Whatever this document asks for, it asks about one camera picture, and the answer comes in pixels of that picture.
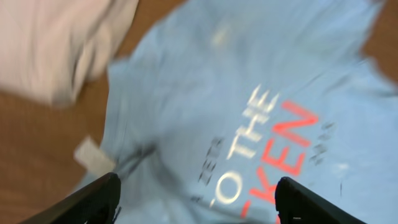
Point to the light blue printed t-shirt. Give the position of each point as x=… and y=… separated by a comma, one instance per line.
x=221, y=99

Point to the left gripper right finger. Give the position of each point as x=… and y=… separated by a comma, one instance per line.
x=297, y=204

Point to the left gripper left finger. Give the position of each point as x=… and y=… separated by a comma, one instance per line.
x=95, y=203

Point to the folded beige trousers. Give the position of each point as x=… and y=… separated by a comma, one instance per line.
x=51, y=48

